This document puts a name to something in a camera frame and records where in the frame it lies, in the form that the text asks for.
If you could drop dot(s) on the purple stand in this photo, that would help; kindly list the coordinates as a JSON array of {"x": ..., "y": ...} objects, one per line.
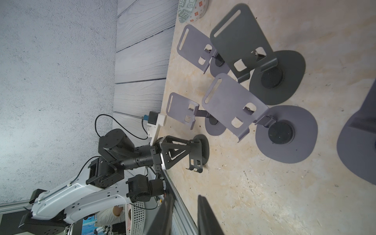
[
  {"x": 185, "y": 111},
  {"x": 284, "y": 133},
  {"x": 197, "y": 48},
  {"x": 356, "y": 145}
]

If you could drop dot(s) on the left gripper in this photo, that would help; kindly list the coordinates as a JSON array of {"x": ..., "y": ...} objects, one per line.
[{"x": 158, "y": 154}]

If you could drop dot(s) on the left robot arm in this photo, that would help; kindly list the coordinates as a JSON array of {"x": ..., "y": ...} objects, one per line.
[{"x": 96, "y": 187}]

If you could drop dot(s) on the green patterned bowl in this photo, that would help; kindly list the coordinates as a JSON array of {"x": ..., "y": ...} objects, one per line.
[{"x": 191, "y": 10}]

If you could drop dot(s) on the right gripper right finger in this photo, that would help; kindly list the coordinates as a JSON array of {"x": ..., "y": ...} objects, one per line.
[{"x": 207, "y": 222}]

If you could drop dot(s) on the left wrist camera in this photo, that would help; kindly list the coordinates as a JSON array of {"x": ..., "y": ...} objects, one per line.
[{"x": 152, "y": 123}]

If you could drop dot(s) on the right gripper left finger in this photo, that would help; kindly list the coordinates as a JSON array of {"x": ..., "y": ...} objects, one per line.
[{"x": 162, "y": 222}]

